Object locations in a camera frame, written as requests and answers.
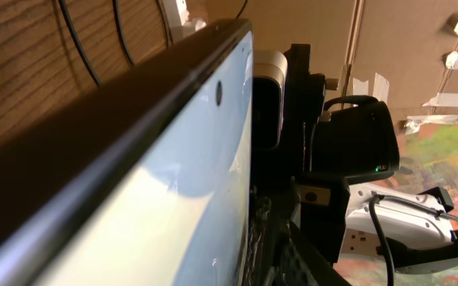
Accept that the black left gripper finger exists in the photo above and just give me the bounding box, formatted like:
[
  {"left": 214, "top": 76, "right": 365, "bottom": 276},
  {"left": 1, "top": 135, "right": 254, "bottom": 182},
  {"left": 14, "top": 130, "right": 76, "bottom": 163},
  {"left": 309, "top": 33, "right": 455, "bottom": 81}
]
[{"left": 243, "top": 187, "right": 348, "bottom": 286}]

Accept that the black USB charging cable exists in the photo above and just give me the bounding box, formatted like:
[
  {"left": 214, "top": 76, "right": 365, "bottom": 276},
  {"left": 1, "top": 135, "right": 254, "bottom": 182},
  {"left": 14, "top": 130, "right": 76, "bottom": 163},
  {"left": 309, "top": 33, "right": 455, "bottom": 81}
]
[{"left": 56, "top": 0, "right": 250, "bottom": 89}]

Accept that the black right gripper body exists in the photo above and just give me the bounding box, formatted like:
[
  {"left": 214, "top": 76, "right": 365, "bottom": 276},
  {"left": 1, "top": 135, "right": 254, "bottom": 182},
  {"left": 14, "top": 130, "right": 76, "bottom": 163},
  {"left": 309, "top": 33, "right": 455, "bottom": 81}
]
[{"left": 250, "top": 44, "right": 350, "bottom": 265}]

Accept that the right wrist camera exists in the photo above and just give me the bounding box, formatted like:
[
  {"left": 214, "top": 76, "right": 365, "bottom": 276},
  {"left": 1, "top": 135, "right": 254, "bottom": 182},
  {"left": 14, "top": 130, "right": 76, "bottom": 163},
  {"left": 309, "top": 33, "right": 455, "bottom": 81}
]
[{"left": 252, "top": 50, "right": 288, "bottom": 149}]

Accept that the white power strip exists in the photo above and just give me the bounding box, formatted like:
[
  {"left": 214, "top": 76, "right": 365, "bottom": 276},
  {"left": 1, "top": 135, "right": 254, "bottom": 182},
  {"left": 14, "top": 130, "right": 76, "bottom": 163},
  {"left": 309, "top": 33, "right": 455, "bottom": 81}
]
[{"left": 340, "top": 229, "right": 381, "bottom": 257}]

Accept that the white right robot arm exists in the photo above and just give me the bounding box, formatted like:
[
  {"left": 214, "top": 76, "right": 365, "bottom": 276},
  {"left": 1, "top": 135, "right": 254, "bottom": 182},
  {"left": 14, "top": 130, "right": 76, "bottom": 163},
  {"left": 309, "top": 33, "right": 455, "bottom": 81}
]
[{"left": 243, "top": 44, "right": 458, "bottom": 285}]

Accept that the Samsung Galaxy smartphone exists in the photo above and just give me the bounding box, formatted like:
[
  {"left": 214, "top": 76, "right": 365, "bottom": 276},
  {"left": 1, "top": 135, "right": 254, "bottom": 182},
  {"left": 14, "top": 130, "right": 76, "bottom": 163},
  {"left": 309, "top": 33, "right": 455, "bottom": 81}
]
[{"left": 0, "top": 19, "right": 254, "bottom": 285}]

